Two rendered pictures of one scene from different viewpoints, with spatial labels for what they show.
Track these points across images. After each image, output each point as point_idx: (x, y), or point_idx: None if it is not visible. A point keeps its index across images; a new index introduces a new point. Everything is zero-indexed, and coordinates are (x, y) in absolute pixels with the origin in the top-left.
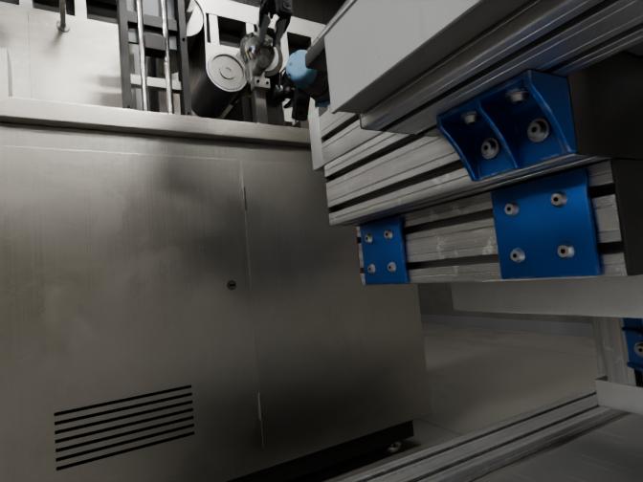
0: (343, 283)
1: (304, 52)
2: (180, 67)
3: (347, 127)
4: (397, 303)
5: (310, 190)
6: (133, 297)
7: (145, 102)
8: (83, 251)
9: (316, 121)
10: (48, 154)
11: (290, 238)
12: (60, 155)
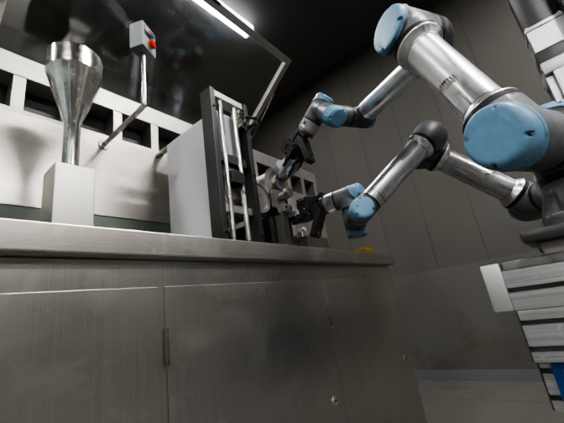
0: (385, 379)
1: (368, 198)
2: (251, 196)
3: (557, 288)
4: (409, 389)
5: (357, 300)
6: None
7: (234, 227)
8: (245, 393)
9: (497, 274)
10: (214, 290)
11: (356, 345)
12: (222, 290)
